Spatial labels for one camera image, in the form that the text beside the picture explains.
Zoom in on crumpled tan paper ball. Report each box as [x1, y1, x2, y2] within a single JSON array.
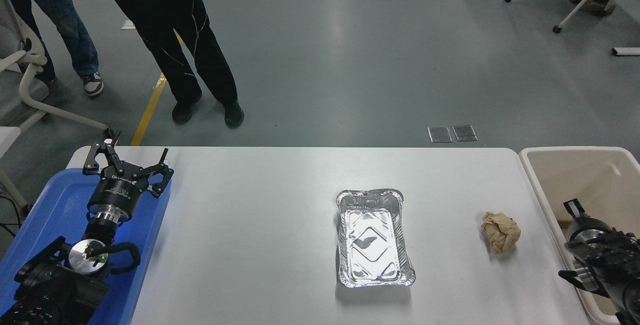
[[481, 211, 522, 255]]

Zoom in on silver foil tray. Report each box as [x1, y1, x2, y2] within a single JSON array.
[[335, 188, 416, 289]]

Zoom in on grey metal floor plate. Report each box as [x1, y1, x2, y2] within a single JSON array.
[[428, 126, 453, 143], [453, 125, 478, 142]]

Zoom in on blue plastic tray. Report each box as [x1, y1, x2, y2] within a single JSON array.
[[0, 167, 172, 325]]

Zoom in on large pale bin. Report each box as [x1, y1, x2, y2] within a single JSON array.
[[519, 146, 640, 325]]

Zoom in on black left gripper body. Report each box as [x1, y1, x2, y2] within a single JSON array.
[[87, 164, 152, 216]]

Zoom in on white office chair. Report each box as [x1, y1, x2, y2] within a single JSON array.
[[0, 0, 110, 138]]

